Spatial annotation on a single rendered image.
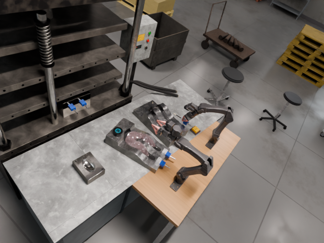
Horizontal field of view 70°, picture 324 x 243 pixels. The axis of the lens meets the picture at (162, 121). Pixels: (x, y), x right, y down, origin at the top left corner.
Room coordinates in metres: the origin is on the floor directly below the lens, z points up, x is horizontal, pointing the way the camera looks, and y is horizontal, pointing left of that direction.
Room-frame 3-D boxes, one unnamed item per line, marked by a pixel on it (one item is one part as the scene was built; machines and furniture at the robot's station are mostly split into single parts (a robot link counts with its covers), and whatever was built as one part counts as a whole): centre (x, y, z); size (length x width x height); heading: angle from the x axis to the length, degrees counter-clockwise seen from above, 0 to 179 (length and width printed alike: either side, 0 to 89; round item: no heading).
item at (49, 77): (1.16, 0.86, 1.10); 0.05 x 0.05 x 1.30
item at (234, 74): (3.24, -0.79, 0.33); 0.62 x 0.60 x 0.66; 162
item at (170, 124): (1.14, -0.06, 1.25); 0.07 x 0.06 x 0.11; 157
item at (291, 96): (3.36, -1.82, 0.30); 0.50 x 0.47 x 0.59; 55
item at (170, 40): (3.98, 0.64, 0.32); 0.92 x 0.76 x 0.64; 155
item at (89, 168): (0.85, 0.39, 0.84); 0.20 x 0.15 x 0.07; 61
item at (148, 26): (2.09, 0.52, 0.74); 0.30 x 0.22 x 1.47; 151
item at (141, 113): (1.56, 0.02, 0.87); 0.50 x 0.26 x 0.14; 61
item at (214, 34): (5.09, -0.73, 0.46); 1.15 x 0.70 x 0.91; 66
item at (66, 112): (1.48, 0.98, 0.87); 0.50 x 0.27 x 0.17; 61
